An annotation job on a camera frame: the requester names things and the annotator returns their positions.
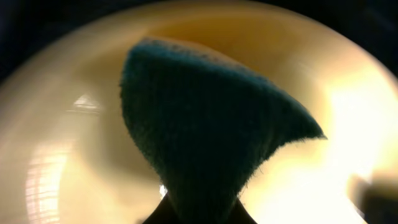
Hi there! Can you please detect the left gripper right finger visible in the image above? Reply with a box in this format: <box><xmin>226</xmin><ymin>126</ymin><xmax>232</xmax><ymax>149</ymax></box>
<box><xmin>229</xmin><ymin>199</ymin><xmax>257</xmax><ymax>224</ymax></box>

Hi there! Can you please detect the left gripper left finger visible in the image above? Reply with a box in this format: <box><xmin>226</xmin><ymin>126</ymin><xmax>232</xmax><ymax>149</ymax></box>
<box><xmin>142</xmin><ymin>194</ymin><xmax>179</xmax><ymax>224</ymax></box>

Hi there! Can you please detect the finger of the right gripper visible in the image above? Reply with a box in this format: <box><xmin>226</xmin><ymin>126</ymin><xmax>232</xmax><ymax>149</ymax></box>
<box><xmin>347</xmin><ymin>175</ymin><xmax>397</xmax><ymax>224</ymax></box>

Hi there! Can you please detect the green yellow sponge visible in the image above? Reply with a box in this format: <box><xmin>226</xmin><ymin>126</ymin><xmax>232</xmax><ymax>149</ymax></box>
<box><xmin>120</xmin><ymin>39</ymin><xmax>324</xmax><ymax>223</ymax></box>

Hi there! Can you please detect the yellow plate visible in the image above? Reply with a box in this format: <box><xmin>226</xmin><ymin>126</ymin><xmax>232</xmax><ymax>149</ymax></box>
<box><xmin>1</xmin><ymin>1</ymin><xmax>397</xmax><ymax>223</ymax></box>

